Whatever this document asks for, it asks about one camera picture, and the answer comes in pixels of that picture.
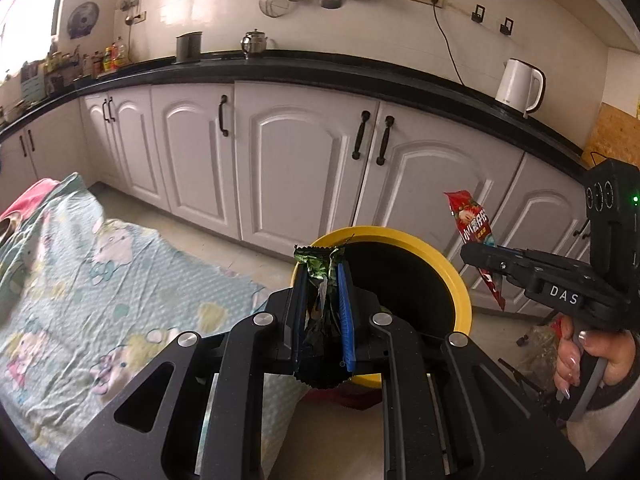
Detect wooden chipboard panel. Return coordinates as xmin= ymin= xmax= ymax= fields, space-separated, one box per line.
xmin=582 ymin=102 xmax=640 ymax=166

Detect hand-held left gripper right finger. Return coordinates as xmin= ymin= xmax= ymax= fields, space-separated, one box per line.
xmin=336 ymin=255 xmax=586 ymax=480

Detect white kitchen cabinets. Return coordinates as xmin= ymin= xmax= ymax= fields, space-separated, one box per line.
xmin=550 ymin=0 xmax=640 ymax=51
xmin=0 ymin=80 xmax=616 ymax=321

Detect wall-mounted utensil holder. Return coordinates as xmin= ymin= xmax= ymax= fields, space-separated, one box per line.
xmin=120 ymin=0 xmax=148 ymax=26

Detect row of condiment bottles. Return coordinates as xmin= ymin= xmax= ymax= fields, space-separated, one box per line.
xmin=20 ymin=37 xmax=130 ymax=96

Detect yellow-rimmed black trash bin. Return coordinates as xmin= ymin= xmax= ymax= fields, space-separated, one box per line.
xmin=291 ymin=226 xmax=473 ymax=391

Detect metal teapot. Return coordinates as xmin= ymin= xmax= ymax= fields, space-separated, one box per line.
xmin=241 ymin=29 xmax=268 ymax=58

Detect person's right forearm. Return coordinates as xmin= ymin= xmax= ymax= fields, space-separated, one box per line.
xmin=565 ymin=360 xmax=640 ymax=480

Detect dark metal canister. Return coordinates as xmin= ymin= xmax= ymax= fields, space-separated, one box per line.
xmin=175 ymin=31 xmax=203 ymax=64

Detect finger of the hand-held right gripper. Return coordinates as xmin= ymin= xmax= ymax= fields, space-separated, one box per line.
xmin=460 ymin=242 xmax=538 ymax=292
xmin=492 ymin=246 xmax=553 ymax=264

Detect round decorative wall plate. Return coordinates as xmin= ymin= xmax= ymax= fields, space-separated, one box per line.
xmin=67 ymin=2 xmax=100 ymax=40

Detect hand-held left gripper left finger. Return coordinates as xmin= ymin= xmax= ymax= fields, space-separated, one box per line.
xmin=55 ymin=260 xmax=311 ymax=480

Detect white upper kitchen cabinets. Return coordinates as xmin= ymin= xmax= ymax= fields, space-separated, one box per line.
xmin=550 ymin=0 xmax=640 ymax=51

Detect person's right hand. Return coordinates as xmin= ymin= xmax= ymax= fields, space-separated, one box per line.
xmin=552 ymin=317 xmax=637 ymax=402

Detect white electric kettle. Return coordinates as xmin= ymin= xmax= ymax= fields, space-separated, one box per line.
xmin=495 ymin=58 xmax=546 ymax=118

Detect white lower kitchen cabinets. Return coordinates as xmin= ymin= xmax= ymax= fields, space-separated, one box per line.
xmin=0 ymin=80 xmax=616 ymax=321

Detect red snack packet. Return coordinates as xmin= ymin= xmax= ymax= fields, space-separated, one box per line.
xmin=444 ymin=190 xmax=507 ymax=311

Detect green foil snack wrapper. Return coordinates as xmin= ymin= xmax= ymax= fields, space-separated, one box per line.
xmin=292 ymin=242 xmax=356 ymax=391

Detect cartoon cat printed blanket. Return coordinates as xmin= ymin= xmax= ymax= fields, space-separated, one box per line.
xmin=0 ymin=172 xmax=311 ymax=471

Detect black power cable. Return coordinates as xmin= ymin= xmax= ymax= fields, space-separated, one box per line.
xmin=432 ymin=2 xmax=466 ymax=86

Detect kitchen window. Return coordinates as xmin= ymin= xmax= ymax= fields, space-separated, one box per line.
xmin=0 ymin=0 xmax=66 ymax=76

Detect pink bed sheet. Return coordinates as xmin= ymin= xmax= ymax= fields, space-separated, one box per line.
xmin=0 ymin=177 xmax=56 ymax=221

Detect black kitchen countertop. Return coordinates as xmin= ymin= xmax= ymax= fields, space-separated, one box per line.
xmin=0 ymin=49 xmax=601 ymax=166

